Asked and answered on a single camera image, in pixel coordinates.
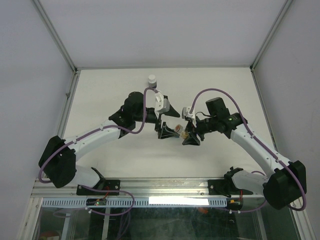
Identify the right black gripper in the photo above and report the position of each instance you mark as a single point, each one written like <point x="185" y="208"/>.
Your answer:
<point x="192" y="140"/>

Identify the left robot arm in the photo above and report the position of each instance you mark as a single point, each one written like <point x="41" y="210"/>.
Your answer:
<point x="58" y="163"/>

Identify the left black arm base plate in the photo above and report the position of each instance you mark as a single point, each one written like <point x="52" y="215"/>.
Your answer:
<point x="110" y="187"/>

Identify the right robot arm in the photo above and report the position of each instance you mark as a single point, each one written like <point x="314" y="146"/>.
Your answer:
<point x="282" y="182"/>

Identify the amber pill bottle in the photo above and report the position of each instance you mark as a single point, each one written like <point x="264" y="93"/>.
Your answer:
<point x="184" y="134"/>

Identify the left aluminium frame post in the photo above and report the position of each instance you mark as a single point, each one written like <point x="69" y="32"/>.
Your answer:
<point x="54" y="34"/>

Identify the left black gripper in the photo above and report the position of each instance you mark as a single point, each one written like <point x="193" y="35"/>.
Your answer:
<point x="165" y="131"/>

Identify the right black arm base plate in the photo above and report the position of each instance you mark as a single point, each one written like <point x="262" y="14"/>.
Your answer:
<point x="225" y="188"/>

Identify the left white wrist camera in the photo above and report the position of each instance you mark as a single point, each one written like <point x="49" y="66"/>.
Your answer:
<point x="162" y="104"/>

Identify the grey slotted cable duct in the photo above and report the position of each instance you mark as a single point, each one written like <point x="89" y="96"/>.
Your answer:
<point x="139" y="202"/>

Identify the aluminium front rail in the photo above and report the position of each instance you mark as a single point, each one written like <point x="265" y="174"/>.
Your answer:
<point x="138" y="187"/>

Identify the white cap dark bottle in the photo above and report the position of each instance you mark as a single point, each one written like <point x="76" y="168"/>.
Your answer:
<point x="152" y="81"/>

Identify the right aluminium frame post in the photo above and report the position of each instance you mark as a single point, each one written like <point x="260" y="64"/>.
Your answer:
<point x="271" y="33"/>

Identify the aluminium frame post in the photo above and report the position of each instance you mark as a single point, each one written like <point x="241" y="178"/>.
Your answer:
<point x="271" y="33"/>
<point x="54" y="34"/>

